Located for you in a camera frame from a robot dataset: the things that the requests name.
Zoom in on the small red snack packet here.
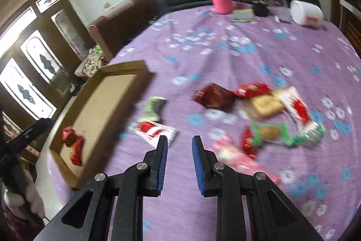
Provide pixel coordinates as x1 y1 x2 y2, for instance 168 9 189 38
241 126 259 159
69 136 86 167

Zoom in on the wooden door with glass panes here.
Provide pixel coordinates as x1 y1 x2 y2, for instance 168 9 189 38
0 0 94 129

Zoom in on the clear biscuit packet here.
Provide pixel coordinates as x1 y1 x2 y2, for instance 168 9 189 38
240 95 285 120

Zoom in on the brown armchair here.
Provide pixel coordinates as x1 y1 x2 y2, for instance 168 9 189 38
88 0 157 61

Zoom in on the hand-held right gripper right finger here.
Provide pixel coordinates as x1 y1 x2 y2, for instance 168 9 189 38
192 135 325 241

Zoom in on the green-edged biscuit packet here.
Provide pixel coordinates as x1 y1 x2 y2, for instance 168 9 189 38
251 122 294 145

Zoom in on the small patterned box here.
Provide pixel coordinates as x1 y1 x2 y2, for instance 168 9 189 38
231 8 256 23

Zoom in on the purple floral tablecloth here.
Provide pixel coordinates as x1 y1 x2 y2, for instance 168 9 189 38
46 2 361 241

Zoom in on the patterned cushion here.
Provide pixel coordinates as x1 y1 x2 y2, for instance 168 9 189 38
74 45 109 78

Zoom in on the green and white snack packet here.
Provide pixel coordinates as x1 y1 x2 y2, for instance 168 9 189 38
292 120 325 149
138 96 167 122

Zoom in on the pink snack packet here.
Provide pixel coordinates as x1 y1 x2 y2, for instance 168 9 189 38
210 139 281 185

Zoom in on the person's left hand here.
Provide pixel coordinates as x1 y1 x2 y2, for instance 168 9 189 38
6 169 46 223

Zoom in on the white plastic container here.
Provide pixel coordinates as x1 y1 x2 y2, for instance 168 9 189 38
290 0 324 27

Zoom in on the dark red snack packet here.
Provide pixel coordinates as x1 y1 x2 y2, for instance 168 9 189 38
194 83 237 110

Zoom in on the shallow cardboard box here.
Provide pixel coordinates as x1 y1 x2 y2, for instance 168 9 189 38
49 60 154 191

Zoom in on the small grey item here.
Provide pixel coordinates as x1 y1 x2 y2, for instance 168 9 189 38
273 14 293 24

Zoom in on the black pouch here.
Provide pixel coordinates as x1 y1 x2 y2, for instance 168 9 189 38
252 1 270 17

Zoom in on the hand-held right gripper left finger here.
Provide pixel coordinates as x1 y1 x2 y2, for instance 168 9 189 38
34 135 169 241

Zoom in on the red foil packet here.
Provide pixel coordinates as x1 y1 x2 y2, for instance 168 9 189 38
61 126 78 145

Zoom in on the large red and white packet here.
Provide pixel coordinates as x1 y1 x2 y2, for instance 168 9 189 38
274 86 311 126

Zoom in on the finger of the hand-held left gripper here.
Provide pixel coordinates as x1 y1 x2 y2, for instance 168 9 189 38
5 118 55 152

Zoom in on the clear glass bowl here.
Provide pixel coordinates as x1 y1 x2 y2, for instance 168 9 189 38
266 0 289 8

